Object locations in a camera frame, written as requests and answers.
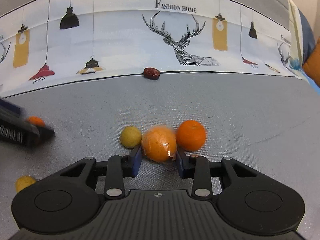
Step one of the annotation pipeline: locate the small orange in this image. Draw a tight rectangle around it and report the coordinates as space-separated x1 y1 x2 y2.
26 116 46 127
176 120 206 152

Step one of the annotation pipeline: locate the orange cluster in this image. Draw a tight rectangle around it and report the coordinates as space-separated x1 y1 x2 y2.
141 125 177 163

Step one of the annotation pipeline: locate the small yellow-green fruit right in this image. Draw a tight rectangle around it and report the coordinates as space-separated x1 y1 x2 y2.
120 126 142 149

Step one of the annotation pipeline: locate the small yellow-green fruit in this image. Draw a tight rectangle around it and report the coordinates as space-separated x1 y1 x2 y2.
15 176 37 193
120 126 142 149

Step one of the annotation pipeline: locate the small yellow-green fruit lower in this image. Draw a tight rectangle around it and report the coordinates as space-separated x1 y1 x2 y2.
15 176 37 193

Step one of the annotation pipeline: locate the dark red date far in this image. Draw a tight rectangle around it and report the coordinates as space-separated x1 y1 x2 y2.
143 67 161 80

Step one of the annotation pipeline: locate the grey printed sofa cover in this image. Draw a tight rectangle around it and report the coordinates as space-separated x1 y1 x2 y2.
1 0 319 239

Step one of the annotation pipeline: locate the orange cushion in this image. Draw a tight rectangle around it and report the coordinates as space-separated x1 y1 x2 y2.
303 37 320 87

